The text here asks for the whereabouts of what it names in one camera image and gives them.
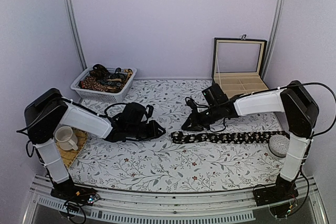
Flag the aluminium front rail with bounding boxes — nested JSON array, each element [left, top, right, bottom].
[[23, 176, 329, 223]]

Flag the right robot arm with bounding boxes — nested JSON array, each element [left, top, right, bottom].
[[182, 80, 319, 201]]

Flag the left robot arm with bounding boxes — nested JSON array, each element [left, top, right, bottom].
[[17, 88, 166, 203]]

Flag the floral tablecloth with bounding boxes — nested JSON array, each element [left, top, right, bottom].
[[67, 78, 286, 193]]

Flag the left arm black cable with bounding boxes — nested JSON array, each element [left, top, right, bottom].
[[16, 102, 132, 158]]

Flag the brown patterned ties pile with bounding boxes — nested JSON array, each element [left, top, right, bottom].
[[79, 64, 133, 93]]

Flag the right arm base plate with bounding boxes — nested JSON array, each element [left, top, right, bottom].
[[253, 185, 299, 206]]

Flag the black floral tie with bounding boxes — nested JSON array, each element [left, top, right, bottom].
[[171, 131, 289, 144]]

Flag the patterned round bowl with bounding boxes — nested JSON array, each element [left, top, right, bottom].
[[268, 134, 290, 158]]

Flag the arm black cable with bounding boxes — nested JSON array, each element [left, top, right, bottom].
[[286, 82, 336, 140], [16, 102, 132, 158]]

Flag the right metal frame post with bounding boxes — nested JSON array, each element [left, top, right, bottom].
[[261, 0, 285, 80]]

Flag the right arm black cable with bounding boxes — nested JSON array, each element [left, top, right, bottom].
[[286, 82, 336, 140]]

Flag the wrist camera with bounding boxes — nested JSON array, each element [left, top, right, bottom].
[[144, 104, 154, 122], [185, 97, 197, 110]]

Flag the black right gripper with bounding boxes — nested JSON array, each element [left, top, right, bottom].
[[182, 104, 222, 131]]

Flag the white plastic basket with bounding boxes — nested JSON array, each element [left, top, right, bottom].
[[70, 63, 137, 103]]

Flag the left metal frame post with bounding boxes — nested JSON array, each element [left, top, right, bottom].
[[64, 0, 87, 70]]

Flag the metal frame post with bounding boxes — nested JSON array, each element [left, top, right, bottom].
[[261, 0, 285, 80], [64, 0, 87, 70]]

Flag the white ceramic mug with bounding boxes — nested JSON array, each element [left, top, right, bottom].
[[55, 126, 78, 151]]

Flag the black compartment storage box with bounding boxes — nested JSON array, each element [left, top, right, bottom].
[[211, 37, 268, 98]]

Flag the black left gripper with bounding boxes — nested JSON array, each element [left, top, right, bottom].
[[127, 120, 166, 141]]

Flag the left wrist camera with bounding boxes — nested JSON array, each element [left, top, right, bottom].
[[144, 104, 154, 122]]

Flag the woven bamboo tray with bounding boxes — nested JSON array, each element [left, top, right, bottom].
[[55, 126, 88, 168]]

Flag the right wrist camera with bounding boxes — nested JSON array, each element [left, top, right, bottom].
[[185, 97, 197, 110]]

